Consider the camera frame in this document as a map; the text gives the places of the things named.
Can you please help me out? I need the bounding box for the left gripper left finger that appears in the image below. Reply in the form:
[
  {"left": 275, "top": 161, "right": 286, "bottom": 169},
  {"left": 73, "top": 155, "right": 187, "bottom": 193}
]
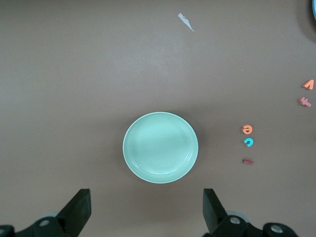
[{"left": 0, "top": 189, "right": 92, "bottom": 237}]

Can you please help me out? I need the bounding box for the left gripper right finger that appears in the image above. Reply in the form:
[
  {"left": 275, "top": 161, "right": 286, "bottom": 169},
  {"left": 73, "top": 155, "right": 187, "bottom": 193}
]
[{"left": 202, "top": 189, "right": 298, "bottom": 237}]

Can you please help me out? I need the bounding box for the green ceramic plate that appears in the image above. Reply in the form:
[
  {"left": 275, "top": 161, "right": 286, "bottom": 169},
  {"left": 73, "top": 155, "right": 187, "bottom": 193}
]
[{"left": 122, "top": 111, "right": 199, "bottom": 185}]

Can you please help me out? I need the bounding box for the pink foam letter f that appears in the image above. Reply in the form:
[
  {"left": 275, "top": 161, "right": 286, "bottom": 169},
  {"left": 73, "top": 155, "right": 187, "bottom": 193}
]
[{"left": 297, "top": 96, "right": 312, "bottom": 108}]

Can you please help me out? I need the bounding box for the white paper scrap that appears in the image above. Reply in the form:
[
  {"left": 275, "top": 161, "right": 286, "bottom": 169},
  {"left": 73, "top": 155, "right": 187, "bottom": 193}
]
[{"left": 177, "top": 12, "right": 195, "bottom": 33}]

